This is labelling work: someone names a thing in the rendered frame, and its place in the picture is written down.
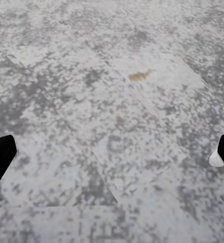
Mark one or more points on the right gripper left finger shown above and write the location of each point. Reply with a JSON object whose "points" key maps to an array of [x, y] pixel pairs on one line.
{"points": [[7, 153]]}

